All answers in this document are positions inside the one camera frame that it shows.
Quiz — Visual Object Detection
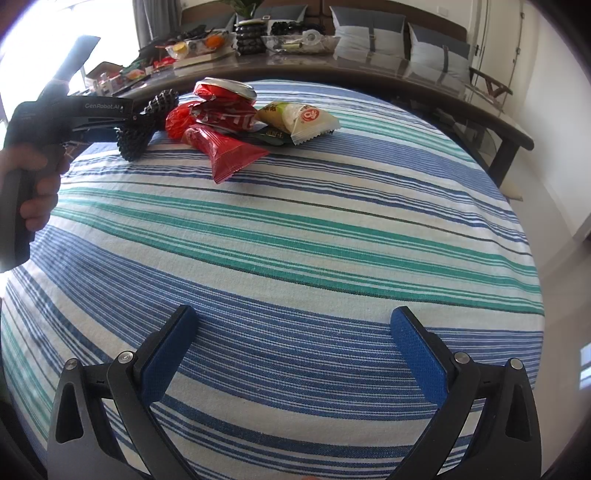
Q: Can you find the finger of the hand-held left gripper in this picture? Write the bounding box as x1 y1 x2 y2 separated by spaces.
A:
48 35 101 88
69 116 141 149

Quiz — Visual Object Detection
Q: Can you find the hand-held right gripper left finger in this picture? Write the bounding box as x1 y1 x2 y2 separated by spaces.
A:
46 305 209 480

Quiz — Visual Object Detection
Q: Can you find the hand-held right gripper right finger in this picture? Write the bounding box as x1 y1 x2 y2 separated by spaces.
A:
382 306 543 480

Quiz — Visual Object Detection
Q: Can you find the black spiky massage roller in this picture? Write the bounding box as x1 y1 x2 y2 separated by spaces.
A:
117 89 182 162

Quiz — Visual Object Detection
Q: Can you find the red plastic bag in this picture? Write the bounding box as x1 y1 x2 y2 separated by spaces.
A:
165 103 195 140

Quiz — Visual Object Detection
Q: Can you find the long red snack wrapper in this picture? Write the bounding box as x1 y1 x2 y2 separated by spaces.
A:
184 126 271 186

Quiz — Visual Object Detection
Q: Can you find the crushed red soda can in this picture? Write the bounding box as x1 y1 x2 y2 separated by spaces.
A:
191 77 259 134

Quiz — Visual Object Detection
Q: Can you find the dark green packet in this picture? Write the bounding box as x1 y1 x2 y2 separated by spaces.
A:
251 126 295 148

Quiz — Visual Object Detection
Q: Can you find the cream green snack packet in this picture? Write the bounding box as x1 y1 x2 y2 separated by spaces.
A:
256 100 342 147

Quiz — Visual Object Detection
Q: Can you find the person's left hand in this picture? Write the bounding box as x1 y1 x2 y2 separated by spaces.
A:
0 143 62 232

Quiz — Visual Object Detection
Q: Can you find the cluster of toiletry bottles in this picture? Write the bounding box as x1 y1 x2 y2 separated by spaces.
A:
85 59 154 94

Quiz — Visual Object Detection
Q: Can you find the grey curtain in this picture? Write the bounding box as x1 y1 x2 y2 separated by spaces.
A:
131 0 184 48

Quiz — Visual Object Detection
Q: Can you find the fruit bowl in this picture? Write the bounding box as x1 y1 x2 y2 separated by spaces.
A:
165 29 236 59

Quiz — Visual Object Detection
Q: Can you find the blue striped tablecloth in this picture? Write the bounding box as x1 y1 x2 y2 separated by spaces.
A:
0 79 546 480

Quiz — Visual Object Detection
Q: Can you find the black textured plant pot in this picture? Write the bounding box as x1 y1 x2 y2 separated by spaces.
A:
235 20 269 57

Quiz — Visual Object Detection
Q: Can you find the dark wooden coffee table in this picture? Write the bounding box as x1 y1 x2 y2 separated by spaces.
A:
83 45 535 186

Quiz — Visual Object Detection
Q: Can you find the grey blue throw pillow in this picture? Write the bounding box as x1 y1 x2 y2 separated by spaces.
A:
408 22 472 73
329 6 410 62

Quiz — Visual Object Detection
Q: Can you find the white door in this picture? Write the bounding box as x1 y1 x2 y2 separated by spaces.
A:
465 0 491 75

